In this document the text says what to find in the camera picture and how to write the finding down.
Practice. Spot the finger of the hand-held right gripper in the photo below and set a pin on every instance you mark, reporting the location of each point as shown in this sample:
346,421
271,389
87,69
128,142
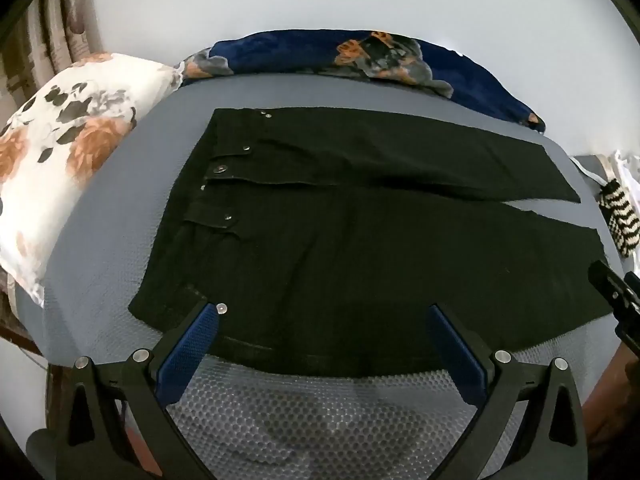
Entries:
617,292

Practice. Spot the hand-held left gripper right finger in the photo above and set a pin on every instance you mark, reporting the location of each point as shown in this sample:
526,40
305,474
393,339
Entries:
452,347

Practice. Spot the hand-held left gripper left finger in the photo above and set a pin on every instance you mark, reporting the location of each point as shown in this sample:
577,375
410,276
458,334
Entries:
192,345

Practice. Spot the black pants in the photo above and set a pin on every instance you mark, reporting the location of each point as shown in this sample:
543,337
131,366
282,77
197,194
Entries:
350,240

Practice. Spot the person's right forearm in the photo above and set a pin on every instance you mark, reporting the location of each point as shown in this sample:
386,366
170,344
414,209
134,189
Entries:
617,395

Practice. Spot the black and white striped cloth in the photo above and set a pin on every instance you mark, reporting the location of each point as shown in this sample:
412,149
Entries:
622,217

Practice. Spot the white dotted cloth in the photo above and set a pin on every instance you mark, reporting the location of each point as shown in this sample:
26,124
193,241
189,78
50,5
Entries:
625,167

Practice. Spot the white floral pillow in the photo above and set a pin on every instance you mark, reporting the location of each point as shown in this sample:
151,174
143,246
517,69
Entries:
65,145

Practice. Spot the blue floral blanket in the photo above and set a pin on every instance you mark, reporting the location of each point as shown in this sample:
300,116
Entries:
400,52

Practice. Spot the beige curtain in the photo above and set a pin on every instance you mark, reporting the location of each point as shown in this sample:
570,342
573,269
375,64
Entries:
45,25

